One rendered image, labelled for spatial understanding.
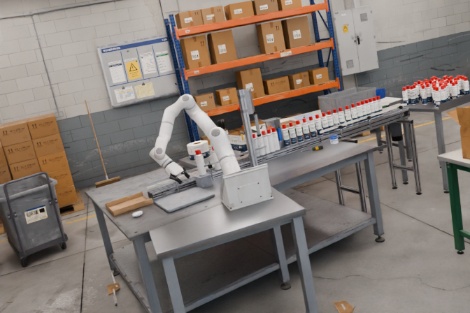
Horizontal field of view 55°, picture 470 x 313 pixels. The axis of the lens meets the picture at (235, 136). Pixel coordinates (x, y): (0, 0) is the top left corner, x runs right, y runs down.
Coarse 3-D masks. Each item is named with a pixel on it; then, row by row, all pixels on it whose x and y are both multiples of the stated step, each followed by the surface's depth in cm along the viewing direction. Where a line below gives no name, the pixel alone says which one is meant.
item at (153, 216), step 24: (336, 144) 400; (360, 144) 384; (288, 168) 355; (312, 168) 343; (96, 192) 397; (120, 192) 382; (144, 192) 368; (216, 192) 331; (120, 216) 320; (144, 216) 311; (168, 216) 301
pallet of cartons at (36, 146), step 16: (0, 128) 591; (16, 128) 597; (32, 128) 605; (48, 128) 613; (0, 144) 592; (16, 144) 599; (32, 144) 607; (48, 144) 614; (0, 160) 594; (16, 160) 602; (32, 160) 609; (48, 160) 616; (64, 160) 625; (0, 176) 596; (16, 176) 604; (64, 176) 627; (64, 192) 629; (64, 208) 664; (80, 208) 641; (0, 224) 604
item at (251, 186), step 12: (252, 168) 289; (264, 168) 291; (228, 180) 286; (240, 180) 288; (252, 180) 290; (264, 180) 292; (228, 192) 287; (240, 192) 289; (252, 192) 291; (264, 192) 294; (228, 204) 292; (240, 204) 290; (252, 204) 292
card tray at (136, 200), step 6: (138, 192) 356; (120, 198) 350; (126, 198) 352; (132, 198) 354; (138, 198) 352; (144, 198) 349; (150, 198) 335; (108, 204) 346; (114, 204) 348; (120, 204) 347; (126, 204) 344; (132, 204) 341; (138, 204) 331; (144, 204) 333; (108, 210) 337; (114, 210) 323; (120, 210) 325; (126, 210) 327; (114, 216) 323
